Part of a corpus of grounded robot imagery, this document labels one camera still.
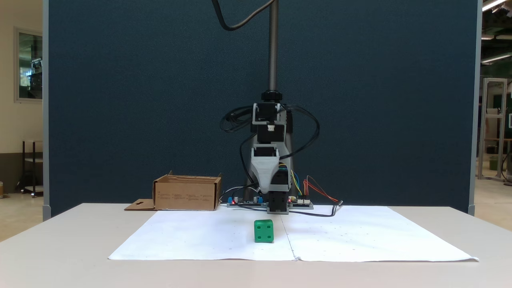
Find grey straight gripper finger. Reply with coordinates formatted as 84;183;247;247
256;170;278;192

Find green dice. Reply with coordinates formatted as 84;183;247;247
254;219;275;244

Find blue circuit board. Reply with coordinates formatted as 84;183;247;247
226;195;267;208

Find brown cardboard box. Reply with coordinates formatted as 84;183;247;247
124;171;223;212

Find white paper sheet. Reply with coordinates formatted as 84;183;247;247
108;206;480;263

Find dark blue partition panel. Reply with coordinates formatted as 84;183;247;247
43;0;483;217

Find black shelf cart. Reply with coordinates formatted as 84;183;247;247
16;140;44;198

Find thin black arm wire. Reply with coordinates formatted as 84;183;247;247
220;106;256;135
239;134;264;193
280;104;320;161

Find yellow jumper wire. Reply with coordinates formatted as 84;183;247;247
290;170;304;197

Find grey thin cable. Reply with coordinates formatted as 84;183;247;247
219;184;257;204

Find circuit board with coloured wires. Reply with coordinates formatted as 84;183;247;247
289;195;315;210

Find black power cable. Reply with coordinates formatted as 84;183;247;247
288;200;344;218

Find black camera tripod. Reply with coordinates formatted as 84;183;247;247
225;0;295;189

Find black camera cable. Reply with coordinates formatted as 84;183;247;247
211;0;277;32

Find metal frame rack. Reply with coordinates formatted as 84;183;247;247
478;78;509;181

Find framed wall window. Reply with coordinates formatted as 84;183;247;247
14;27;44;104

